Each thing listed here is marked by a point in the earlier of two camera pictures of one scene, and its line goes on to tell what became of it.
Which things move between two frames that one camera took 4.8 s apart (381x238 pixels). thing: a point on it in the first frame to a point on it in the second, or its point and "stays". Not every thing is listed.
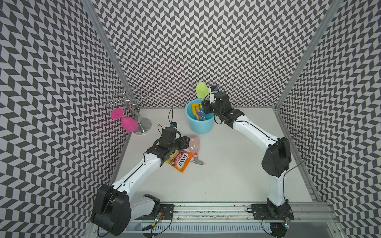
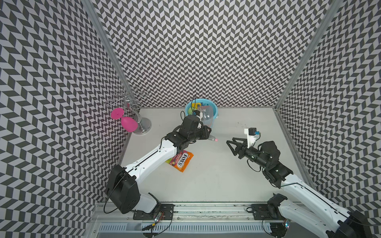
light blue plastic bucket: x=200 y=122 stays
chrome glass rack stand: x=131 y=95 stays
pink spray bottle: x=195 y=147 to x=207 y=113
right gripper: x=207 y=105 to x=238 y=147
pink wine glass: x=129 y=124 stays
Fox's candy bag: x=180 y=159 stays
